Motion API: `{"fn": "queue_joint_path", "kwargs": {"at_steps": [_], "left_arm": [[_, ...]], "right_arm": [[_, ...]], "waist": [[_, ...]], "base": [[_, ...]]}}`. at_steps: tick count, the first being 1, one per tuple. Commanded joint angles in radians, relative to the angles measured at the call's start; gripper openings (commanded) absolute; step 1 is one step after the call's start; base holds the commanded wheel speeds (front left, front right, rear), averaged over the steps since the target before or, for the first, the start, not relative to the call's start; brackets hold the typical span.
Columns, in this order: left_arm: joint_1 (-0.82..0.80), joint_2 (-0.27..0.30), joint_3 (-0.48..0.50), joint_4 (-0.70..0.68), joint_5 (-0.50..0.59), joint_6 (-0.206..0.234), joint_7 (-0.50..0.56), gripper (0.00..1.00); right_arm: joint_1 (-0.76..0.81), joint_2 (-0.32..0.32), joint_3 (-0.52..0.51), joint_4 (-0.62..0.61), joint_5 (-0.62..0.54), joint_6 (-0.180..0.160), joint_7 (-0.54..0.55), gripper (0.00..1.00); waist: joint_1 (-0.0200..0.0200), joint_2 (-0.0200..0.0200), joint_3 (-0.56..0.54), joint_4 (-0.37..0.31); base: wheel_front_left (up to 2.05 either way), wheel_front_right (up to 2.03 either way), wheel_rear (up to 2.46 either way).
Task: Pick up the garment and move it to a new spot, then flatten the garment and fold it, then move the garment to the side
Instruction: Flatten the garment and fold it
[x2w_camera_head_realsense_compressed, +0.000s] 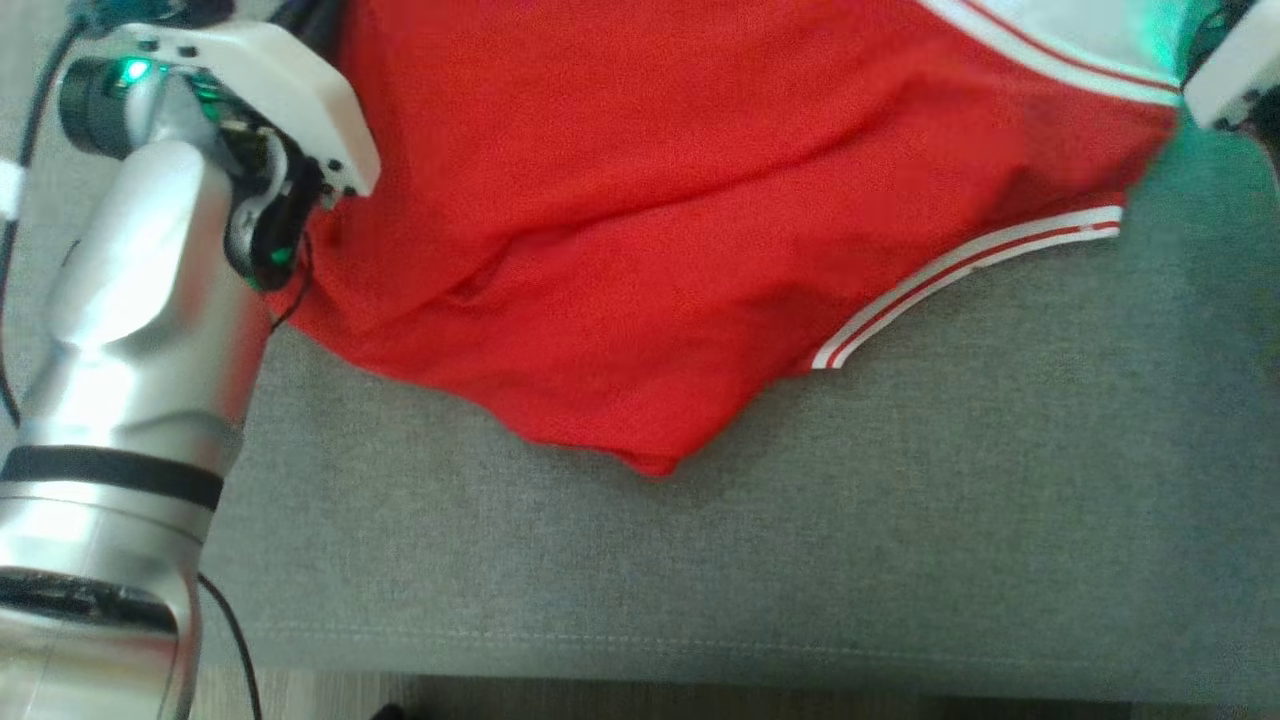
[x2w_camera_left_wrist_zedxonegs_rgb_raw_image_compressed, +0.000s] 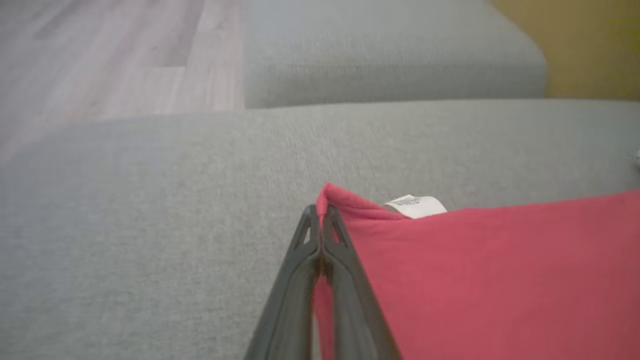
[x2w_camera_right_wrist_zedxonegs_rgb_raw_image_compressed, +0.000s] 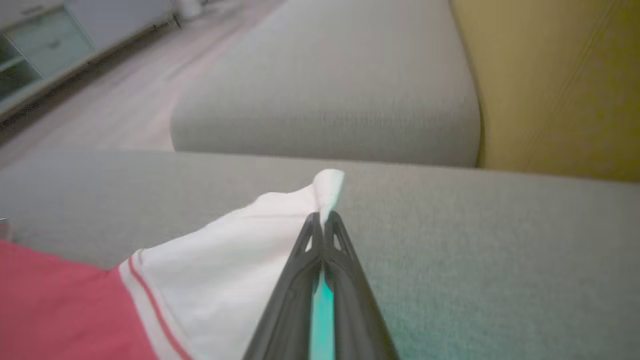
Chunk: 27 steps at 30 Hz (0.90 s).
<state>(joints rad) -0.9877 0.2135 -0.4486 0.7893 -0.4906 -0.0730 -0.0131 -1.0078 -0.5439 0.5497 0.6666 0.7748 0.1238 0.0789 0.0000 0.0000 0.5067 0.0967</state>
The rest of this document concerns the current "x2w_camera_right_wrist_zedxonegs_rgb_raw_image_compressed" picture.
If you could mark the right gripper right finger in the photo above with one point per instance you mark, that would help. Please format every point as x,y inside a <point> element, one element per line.
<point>357,315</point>

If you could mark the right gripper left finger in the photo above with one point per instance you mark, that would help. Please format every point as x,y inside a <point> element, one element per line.
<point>287,315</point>

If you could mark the red white-trimmed sports shirt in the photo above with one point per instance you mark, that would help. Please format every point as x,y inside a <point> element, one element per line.
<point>225,260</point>

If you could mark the large grey sofa seat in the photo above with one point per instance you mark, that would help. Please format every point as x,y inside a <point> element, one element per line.
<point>500,250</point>

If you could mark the small grey sofa cushion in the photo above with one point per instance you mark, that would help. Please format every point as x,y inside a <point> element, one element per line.
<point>325,90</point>

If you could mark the yellow sofa cushion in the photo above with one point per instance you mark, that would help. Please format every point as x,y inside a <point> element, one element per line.
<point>560,85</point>

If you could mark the pale grey drawer cabinet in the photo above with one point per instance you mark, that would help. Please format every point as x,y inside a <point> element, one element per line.
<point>45,45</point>

